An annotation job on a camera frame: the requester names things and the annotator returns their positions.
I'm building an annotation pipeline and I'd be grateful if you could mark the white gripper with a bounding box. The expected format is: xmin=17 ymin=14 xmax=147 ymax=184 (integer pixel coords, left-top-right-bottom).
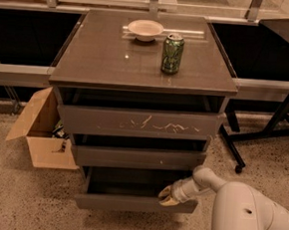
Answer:
xmin=158 ymin=179 xmax=195 ymax=207

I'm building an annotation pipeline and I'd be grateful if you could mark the grey bottom drawer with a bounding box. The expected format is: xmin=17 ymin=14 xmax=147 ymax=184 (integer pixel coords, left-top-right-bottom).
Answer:
xmin=75 ymin=166 xmax=197 ymax=213

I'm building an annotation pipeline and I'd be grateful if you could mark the grey drawer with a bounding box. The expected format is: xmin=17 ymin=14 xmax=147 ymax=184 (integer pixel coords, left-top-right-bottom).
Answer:
xmin=72 ymin=145 xmax=206 ymax=170
xmin=75 ymin=166 xmax=197 ymax=213
xmin=58 ymin=105 xmax=224 ymax=140

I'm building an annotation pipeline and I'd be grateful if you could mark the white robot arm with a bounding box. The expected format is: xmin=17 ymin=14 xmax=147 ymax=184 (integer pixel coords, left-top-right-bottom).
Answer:
xmin=158 ymin=166 xmax=289 ymax=230

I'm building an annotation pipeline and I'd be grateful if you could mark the grey middle drawer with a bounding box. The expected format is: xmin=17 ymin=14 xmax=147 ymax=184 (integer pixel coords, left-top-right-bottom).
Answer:
xmin=72 ymin=145 xmax=206 ymax=170

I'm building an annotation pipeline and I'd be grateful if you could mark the grey top drawer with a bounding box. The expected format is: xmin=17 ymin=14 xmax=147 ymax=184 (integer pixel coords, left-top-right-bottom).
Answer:
xmin=58 ymin=105 xmax=224 ymax=140

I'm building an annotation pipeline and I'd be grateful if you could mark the grey drawer cabinet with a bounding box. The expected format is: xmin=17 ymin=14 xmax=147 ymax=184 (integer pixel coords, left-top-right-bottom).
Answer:
xmin=38 ymin=5 xmax=245 ymax=221

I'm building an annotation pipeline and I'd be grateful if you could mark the open cardboard box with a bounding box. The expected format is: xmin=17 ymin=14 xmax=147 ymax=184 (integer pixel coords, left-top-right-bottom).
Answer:
xmin=6 ymin=88 xmax=79 ymax=170

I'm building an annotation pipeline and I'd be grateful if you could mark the green soda can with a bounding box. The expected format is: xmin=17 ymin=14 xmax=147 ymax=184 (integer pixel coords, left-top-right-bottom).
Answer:
xmin=161 ymin=33 xmax=184 ymax=75

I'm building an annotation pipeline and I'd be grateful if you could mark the white bowl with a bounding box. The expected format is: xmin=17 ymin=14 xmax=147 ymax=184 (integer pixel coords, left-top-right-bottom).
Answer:
xmin=128 ymin=20 xmax=163 ymax=42

